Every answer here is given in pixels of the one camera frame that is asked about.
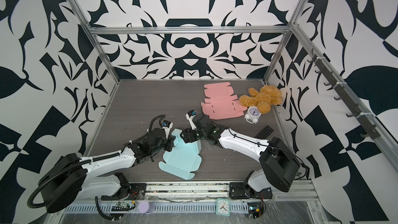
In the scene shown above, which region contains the light blue paper box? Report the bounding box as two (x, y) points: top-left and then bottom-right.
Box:
(158, 129), (202, 180)

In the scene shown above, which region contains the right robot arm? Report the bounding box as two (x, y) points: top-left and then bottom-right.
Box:
(180, 111), (301, 197)

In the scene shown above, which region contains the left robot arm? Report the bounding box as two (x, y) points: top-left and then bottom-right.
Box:
(27, 128), (175, 213)

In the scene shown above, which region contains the pink flat paper box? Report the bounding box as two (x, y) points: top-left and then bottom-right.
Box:
(201, 82), (248, 120)

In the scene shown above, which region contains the white alarm clock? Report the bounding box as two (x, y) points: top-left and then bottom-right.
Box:
(245, 106), (262, 124)

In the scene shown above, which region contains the black remote control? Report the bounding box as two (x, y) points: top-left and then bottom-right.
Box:
(255, 125), (274, 140)

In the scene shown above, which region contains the purple round lid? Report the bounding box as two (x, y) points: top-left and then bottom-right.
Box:
(138, 201), (154, 214)

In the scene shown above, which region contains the brown teddy bear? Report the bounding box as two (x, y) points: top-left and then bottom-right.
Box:
(238, 85), (283, 114)

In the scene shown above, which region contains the left circuit board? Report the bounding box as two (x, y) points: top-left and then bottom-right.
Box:
(111, 201), (136, 212)

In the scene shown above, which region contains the circuit board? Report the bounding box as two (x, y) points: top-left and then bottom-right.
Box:
(248, 201), (266, 219)
(111, 201), (136, 212)

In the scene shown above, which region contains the green square clock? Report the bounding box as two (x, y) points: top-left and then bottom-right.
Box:
(216, 198), (230, 216)

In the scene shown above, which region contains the right circuit board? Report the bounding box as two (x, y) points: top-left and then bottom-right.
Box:
(248, 201), (266, 219)

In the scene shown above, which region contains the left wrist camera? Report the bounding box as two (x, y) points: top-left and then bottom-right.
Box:
(161, 120), (173, 139)

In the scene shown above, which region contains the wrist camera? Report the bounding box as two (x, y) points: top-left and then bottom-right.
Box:
(186, 110), (197, 130)
(161, 120), (173, 139)

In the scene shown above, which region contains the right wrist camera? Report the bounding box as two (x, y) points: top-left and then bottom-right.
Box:
(186, 110), (197, 130)

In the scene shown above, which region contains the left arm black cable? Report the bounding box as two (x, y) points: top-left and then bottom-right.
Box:
(148, 114), (167, 133)

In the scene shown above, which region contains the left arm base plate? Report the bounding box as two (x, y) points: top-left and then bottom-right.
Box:
(101, 183), (147, 201)

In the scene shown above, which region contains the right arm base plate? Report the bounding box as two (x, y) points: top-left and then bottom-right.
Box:
(229, 183), (273, 200)

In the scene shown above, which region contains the wall hook rail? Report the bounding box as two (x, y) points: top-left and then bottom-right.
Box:
(309, 54), (381, 140)

